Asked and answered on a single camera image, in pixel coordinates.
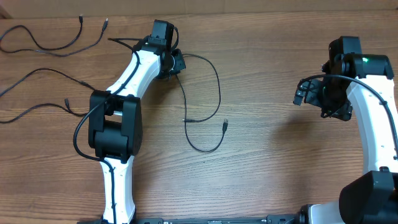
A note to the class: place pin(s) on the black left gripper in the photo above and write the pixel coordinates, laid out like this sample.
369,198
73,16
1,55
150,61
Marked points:
180,62

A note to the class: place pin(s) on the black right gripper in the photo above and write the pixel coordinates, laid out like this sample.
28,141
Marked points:
344,110

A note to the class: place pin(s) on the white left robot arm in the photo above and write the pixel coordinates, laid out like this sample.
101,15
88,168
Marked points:
115,118

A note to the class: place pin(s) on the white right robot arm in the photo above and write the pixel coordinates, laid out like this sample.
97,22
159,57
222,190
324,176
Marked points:
361,85

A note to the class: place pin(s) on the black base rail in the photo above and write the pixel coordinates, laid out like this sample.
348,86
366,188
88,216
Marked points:
217,220

